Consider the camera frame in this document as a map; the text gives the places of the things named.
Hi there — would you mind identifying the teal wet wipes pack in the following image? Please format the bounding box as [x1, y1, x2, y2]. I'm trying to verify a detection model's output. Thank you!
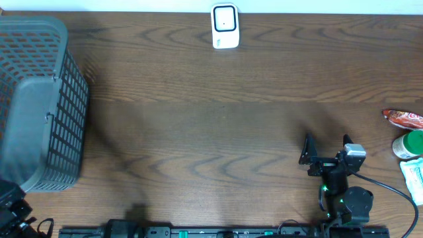
[400, 157, 423, 206]

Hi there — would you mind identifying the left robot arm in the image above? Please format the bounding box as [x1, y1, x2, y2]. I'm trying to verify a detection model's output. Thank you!
[1, 180, 54, 238]

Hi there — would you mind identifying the white barcode scanner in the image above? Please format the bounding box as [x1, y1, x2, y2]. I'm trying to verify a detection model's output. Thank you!
[211, 3, 240, 49]

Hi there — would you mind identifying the red chocolate bar wrapper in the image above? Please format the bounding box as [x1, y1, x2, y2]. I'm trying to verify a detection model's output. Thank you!
[383, 110, 422, 131]

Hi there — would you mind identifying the right camera cable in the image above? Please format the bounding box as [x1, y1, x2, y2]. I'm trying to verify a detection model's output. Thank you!
[350, 170, 420, 238]

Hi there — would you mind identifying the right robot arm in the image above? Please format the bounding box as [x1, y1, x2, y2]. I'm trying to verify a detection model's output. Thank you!
[299, 134, 373, 237]

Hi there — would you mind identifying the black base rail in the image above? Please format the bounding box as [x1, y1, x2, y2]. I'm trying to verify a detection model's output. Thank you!
[58, 219, 390, 238]

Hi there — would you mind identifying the green lid jar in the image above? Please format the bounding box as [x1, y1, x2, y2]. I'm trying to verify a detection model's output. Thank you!
[392, 131, 422, 159]

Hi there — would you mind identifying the grey plastic mesh basket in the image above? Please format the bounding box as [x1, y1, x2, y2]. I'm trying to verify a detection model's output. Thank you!
[1, 16, 89, 192]

